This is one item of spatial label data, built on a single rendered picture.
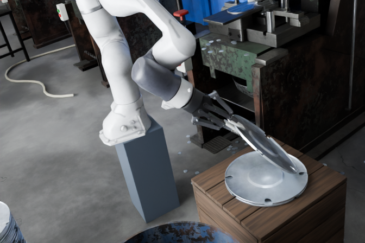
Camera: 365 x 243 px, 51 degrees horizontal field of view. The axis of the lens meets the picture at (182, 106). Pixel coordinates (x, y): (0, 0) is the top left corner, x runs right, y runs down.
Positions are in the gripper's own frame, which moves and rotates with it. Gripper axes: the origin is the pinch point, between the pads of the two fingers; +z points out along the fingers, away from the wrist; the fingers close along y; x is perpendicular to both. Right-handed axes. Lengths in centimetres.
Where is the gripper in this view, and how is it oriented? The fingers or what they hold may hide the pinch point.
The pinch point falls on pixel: (234, 125)
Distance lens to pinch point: 127.8
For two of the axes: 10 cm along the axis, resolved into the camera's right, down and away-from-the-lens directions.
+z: 7.8, 4.4, 4.4
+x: -2.1, -4.7, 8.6
